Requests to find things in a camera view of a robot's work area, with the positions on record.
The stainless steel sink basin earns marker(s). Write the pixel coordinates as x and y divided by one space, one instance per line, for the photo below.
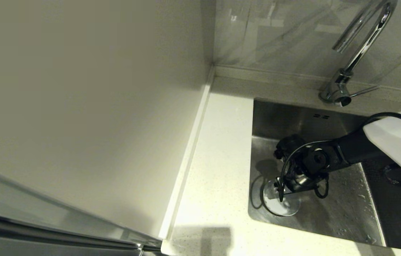
342 213

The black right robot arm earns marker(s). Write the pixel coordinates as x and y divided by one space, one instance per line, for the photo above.
356 147

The beige cabinet side panel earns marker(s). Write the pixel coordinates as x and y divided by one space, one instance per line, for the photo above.
79 89

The stainless steel appliance front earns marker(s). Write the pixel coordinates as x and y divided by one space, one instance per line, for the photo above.
15 193

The chrome gooseneck kitchen faucet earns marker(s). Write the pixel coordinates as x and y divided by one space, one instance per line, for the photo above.
340 92

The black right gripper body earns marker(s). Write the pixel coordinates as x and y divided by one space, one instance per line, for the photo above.
299 183

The pale blue plastic bowl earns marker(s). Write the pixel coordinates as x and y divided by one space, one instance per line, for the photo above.
287 208

